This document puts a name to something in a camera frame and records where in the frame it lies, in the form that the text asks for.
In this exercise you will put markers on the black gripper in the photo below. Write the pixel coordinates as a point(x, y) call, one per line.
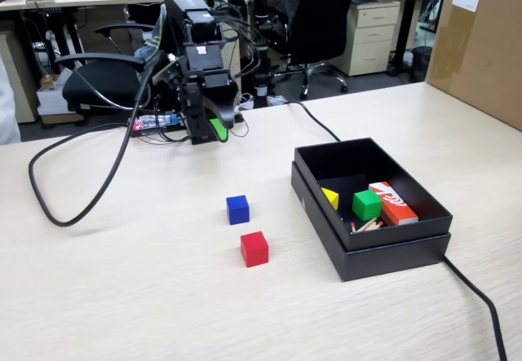
point(216, 80)

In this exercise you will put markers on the red wooden cube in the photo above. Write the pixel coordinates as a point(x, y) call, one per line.
point(253, 251)

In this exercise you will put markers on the blue wooden cube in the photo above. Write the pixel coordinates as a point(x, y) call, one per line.
point(237, 210)

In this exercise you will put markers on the green wooden cube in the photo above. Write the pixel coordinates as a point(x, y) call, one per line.
point(366, 205)

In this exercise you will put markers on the controller board with red LED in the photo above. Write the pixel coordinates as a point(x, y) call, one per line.
point(155, 121)

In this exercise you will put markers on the black office chair with armrests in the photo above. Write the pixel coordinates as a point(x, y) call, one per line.
point(102, 84)

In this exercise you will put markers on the black vertical stand pole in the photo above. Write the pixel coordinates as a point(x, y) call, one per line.
point(262, 10)

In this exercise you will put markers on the black cardboard box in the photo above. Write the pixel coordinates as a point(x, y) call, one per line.
point(346, 165)
point(391, 261)

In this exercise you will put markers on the yellow wooden wedge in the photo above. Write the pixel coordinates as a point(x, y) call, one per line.
point(331, 199)

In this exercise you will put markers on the black mesh office chair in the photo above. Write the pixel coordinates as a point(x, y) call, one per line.
point(318, 18)

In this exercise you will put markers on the stacked white boxes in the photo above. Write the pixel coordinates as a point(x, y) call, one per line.
point(49, 100)

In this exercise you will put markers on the cream drawer cabinet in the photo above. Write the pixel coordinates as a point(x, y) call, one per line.
point(371, 35)

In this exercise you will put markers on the beige side cabinet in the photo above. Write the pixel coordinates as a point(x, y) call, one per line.
point(26, 92)

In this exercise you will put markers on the orange and white matchbox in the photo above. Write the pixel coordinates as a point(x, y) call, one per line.
point(395, 208)

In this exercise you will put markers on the person in white shirt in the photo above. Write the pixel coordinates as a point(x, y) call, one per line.
point(6, 104)

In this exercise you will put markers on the black waste bin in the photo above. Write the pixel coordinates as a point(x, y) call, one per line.
point(420, 63)

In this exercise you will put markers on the large brown cardboard box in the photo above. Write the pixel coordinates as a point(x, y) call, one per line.
point(481, 59)

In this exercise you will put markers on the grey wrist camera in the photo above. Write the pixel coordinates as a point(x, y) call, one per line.
point(167, 71)

